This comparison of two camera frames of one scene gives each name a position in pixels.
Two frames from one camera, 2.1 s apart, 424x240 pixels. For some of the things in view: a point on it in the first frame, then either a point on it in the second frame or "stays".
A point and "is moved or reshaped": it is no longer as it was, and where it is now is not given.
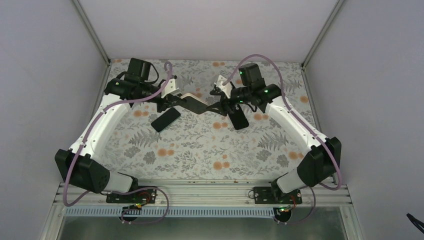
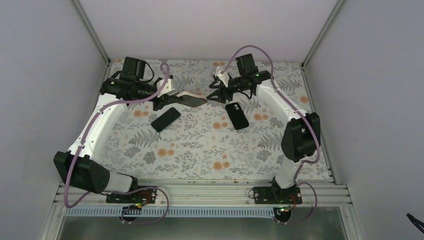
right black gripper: (222, 105) → (222, 92)
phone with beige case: (194, 104) is moved or reshaped
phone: (165, 119) stays
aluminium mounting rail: (218, 194) stays
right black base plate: (265, 195) stays
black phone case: (238, 117) stays
